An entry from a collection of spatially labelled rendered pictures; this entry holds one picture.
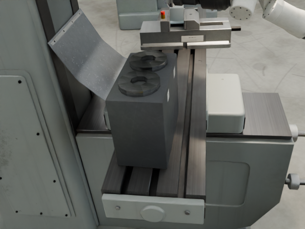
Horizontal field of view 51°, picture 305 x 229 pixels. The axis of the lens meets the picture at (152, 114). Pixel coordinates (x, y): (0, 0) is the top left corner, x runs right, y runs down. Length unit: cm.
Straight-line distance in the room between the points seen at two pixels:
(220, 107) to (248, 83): 185
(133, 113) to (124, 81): 7
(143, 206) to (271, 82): 242
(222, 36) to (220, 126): 35
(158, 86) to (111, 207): 29
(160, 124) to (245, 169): 67
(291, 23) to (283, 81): 207
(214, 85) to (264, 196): 48
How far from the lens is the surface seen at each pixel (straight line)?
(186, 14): 129
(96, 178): 139
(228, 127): 113
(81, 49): 118
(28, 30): 103
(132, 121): 67
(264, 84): 298
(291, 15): 101
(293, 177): 132
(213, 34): 126
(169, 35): 126
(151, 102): 63
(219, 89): 122
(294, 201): 203
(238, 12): 95
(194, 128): 86
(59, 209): 150
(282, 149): 121
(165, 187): 71
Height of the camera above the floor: 152
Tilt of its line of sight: 36 degrees down
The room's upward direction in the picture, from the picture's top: 5 degrees counter-clockwise
